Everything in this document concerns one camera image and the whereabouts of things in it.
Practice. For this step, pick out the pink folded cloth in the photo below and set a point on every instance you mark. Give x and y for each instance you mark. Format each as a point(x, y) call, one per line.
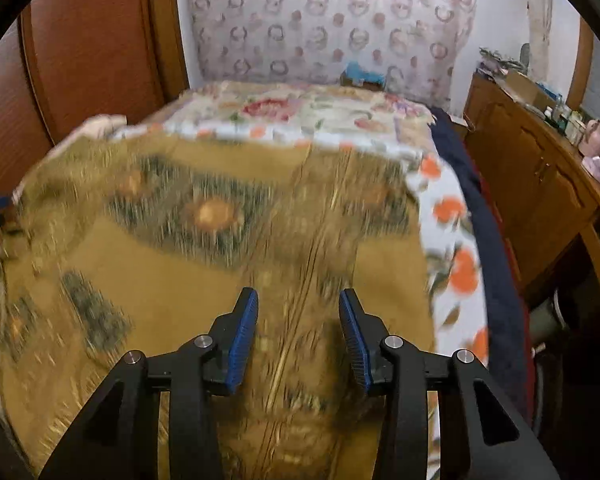
point(100, 125)

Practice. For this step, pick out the white lace curtain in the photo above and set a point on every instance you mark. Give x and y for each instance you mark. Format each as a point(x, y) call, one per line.
point(537, 25)

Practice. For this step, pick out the row of small bottles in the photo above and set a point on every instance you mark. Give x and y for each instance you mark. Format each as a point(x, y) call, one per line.
point(567, 125)

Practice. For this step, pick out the wooden cabinet counter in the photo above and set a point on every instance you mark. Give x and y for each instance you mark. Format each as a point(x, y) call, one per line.
point(530, 170)

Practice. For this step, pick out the pile of folded clothes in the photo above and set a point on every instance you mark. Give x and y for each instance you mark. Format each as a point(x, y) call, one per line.
point(500, 62)

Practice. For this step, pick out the circle patterned curtain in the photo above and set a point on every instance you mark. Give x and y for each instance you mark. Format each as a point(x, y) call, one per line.
point(305, 25)

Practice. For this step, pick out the navy blanket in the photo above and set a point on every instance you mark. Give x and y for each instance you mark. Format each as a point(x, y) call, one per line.
point(495, 270)

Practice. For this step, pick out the floral bed quilt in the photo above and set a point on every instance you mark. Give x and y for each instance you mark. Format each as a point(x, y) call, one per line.
point(290, 110)

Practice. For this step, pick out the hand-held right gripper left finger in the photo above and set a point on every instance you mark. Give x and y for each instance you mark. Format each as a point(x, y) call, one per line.
point(240, 345)

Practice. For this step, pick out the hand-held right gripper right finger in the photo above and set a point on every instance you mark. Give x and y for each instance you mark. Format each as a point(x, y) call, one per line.
point(355, 345)

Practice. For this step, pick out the wooden headboard panel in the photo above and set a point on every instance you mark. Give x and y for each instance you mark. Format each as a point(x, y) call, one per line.
point(95, 50)

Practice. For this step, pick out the orange print bed sheet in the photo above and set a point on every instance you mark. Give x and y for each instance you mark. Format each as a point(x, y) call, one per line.
point(450, 220)

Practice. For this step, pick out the cardboard box with blue cloth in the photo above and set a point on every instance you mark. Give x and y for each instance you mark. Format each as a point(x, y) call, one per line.
point(360, 77)

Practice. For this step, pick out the brown patterned shirt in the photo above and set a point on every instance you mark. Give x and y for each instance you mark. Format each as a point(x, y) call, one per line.
point(180, 280)

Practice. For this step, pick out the small pink pouch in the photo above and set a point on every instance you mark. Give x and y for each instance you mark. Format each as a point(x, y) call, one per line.
point(595, 167)

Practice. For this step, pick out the open cardboard box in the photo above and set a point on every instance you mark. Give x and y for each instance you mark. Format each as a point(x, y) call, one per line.
point(520, 87)

